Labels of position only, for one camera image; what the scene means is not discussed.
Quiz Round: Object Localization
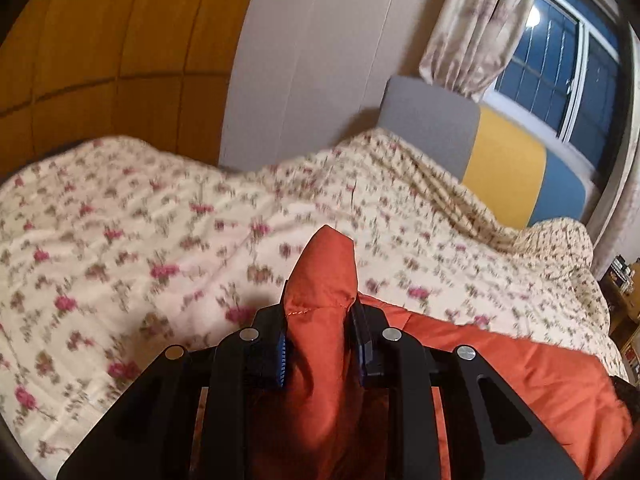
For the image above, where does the yellow wooden side table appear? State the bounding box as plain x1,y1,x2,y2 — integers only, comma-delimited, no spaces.
599,255,640,382

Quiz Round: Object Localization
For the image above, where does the barred window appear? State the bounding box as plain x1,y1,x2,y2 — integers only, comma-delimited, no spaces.
492,0,627,147

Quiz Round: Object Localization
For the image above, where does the orange puffer jacket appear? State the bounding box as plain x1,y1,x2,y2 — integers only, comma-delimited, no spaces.
192,225,634,480

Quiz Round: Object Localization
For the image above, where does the grey yellow blue headboard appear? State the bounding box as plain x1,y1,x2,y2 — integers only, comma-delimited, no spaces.
376,75,590,229

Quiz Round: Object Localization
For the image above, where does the short floral curtain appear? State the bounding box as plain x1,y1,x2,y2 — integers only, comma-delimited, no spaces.
418,0,544,104

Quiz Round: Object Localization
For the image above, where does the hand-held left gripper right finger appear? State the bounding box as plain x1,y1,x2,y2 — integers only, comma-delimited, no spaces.
347,300,584,480

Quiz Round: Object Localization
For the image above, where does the yellow wooden wardrobe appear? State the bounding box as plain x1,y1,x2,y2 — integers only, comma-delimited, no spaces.
0,0,266,182

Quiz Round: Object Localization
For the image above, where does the floral quilted blanket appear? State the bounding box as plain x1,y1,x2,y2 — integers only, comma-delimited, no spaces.
0,127,630,477

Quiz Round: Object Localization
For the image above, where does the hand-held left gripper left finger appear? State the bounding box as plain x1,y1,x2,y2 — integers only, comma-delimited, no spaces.
56,279,289,480

